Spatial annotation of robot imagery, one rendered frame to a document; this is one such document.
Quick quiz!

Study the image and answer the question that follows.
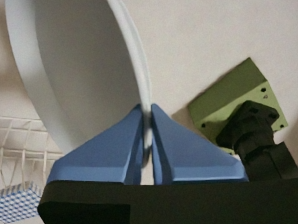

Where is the blue and white checkered cloth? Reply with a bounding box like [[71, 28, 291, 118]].
[[0, 180, 43, 224]]

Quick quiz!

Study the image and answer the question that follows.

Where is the white wire dish rack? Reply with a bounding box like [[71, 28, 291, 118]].
[[0, 116, 64, 191]]

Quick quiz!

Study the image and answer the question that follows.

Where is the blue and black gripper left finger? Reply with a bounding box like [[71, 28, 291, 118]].
[[45, 103, 143, 185]]

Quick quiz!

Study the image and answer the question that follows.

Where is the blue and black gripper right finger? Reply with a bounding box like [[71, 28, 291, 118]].
[[151, 103, 249, 185]]

